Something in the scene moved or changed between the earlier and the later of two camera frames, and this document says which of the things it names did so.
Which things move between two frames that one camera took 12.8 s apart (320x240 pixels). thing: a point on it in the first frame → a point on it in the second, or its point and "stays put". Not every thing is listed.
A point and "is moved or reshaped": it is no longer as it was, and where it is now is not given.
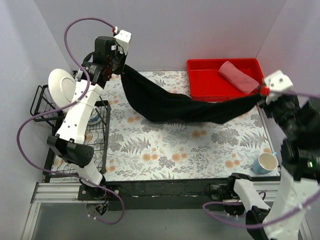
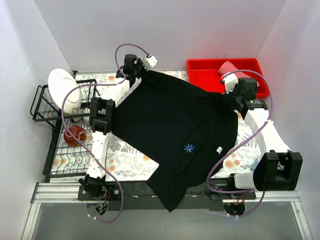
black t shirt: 154,105 is moved or reshaped
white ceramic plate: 62,86 stays put
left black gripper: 119,63 → 137,69
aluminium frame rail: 58,192 stays put
